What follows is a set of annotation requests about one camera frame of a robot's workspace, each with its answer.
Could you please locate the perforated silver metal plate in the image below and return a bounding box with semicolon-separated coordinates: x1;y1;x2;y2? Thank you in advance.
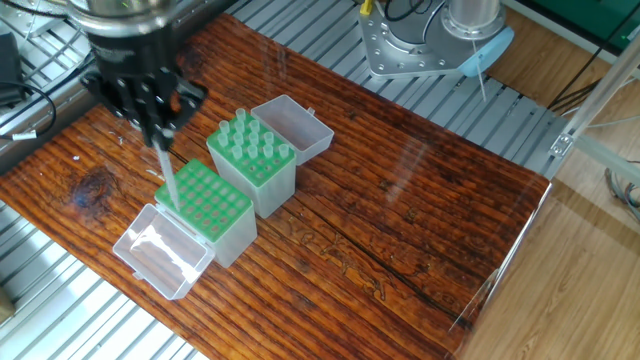
0;0;76;41

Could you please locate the small black device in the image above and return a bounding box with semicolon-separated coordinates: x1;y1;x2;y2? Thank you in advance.
0;35;21;89

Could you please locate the glossy wooden table board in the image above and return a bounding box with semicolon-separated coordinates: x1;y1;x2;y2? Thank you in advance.
0;20;554;360

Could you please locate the silver robot mount plate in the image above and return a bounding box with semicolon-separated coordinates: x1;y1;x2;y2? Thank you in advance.
358;8;473;83

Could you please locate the aluminium frame post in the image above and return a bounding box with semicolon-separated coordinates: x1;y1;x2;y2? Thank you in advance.
548;50;640;166

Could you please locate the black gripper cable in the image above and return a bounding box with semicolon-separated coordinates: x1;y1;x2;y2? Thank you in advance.
0;78;61;139

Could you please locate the green rack clear tip box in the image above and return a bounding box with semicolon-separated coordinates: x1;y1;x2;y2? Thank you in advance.
205;93;337;221
112;158;259;301

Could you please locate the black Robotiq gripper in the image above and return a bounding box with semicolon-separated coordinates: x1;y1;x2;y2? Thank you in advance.
82;38;211;149

